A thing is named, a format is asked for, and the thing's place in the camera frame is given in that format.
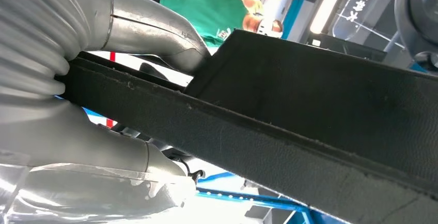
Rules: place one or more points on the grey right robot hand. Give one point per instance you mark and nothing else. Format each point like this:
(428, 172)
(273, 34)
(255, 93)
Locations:
(85, 181)

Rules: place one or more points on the person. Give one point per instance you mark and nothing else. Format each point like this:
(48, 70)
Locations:
(198, 7)

